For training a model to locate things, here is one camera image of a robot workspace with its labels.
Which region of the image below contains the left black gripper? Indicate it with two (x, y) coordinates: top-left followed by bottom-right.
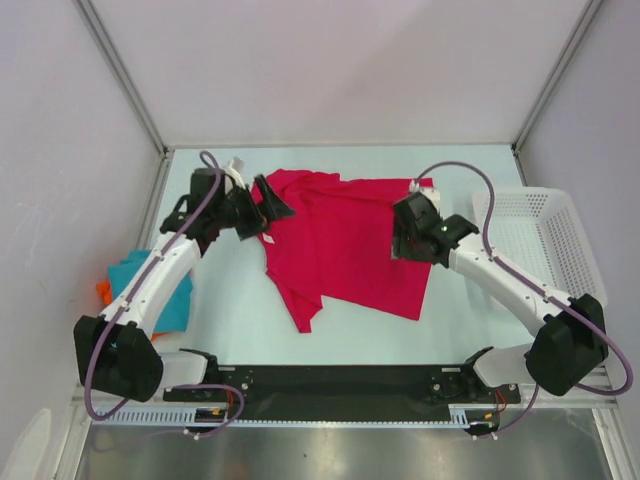
(213, 176), (295, 241)

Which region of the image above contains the red t shirt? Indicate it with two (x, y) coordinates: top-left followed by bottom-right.
(260, 169), (431, 334)

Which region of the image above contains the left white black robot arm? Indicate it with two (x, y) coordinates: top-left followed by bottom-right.
(73, 166), (295, 402)

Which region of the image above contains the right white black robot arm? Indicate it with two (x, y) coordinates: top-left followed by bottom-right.
(392, 192), (609, 401)

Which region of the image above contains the white plastic basket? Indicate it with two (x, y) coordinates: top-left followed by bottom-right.
(489, 187), (608, 306)

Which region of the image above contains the teal folded t shirt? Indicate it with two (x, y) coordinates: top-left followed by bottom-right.
(108, 249), (195, 341)

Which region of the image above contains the orange folded t shirt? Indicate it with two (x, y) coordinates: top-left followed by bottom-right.
(95, 280), (113, 306)

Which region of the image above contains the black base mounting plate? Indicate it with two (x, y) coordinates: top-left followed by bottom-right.
(162, 363), (522, 425)

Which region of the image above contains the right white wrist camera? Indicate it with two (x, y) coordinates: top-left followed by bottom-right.
(409, 179), (441, 212)

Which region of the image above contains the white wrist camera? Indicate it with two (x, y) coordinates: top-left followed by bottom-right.
(223, 156), (246, 193)
(409, 179), (441, 212)

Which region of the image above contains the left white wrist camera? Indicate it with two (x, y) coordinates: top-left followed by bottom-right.
(223, 156), (246, 193)

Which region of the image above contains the white slotted cable duct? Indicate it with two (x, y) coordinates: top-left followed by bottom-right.
(101, 406), (497, 430)

